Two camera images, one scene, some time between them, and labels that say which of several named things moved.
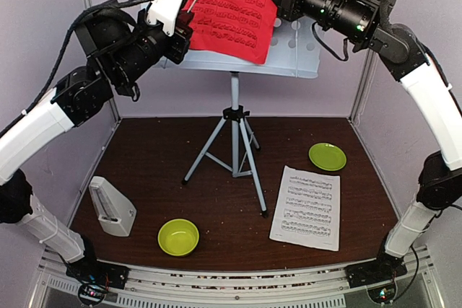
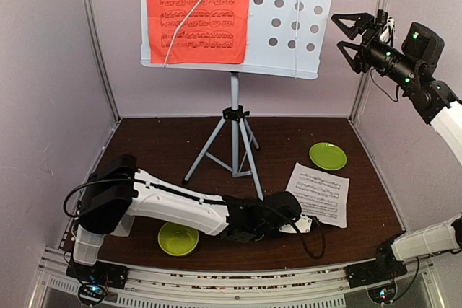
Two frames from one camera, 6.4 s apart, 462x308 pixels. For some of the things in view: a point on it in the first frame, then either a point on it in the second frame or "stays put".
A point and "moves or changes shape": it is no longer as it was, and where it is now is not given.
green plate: (327, 156) stays put
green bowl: (178, 237) stays put
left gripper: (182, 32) -> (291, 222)
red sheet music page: (232, 14) moves or changes shape
